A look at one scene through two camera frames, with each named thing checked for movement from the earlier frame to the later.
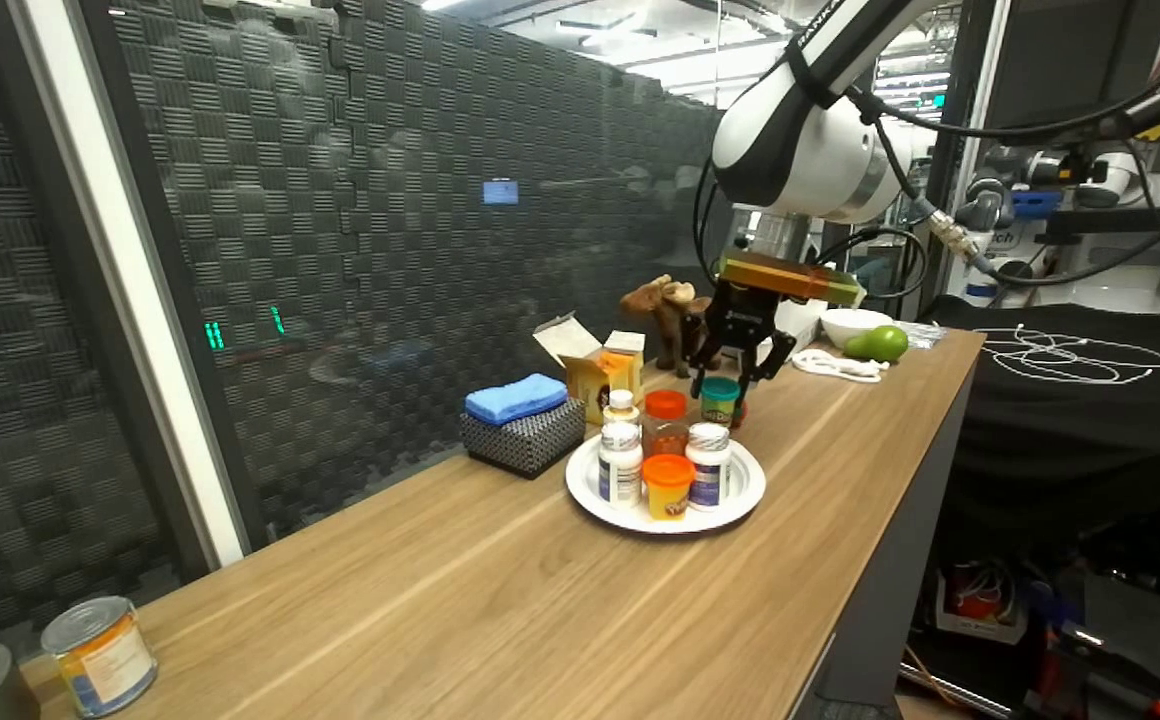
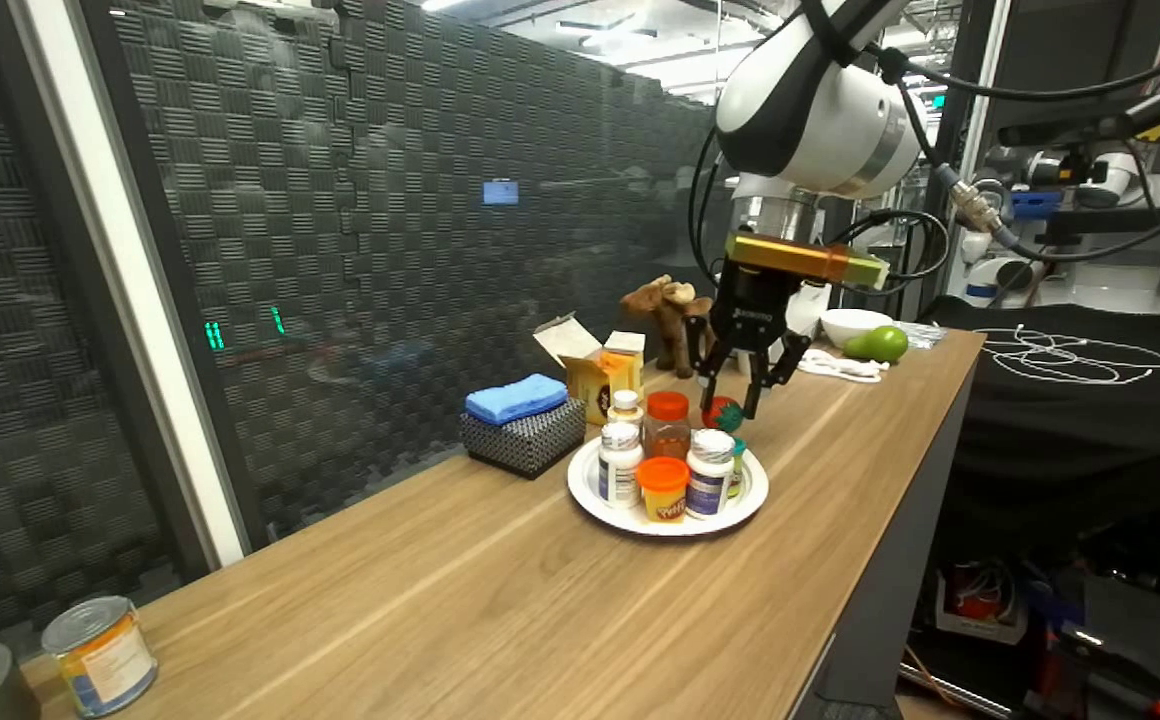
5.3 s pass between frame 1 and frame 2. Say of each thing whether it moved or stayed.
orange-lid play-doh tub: stayed
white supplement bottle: stayed
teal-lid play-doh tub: moved
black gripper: stayed
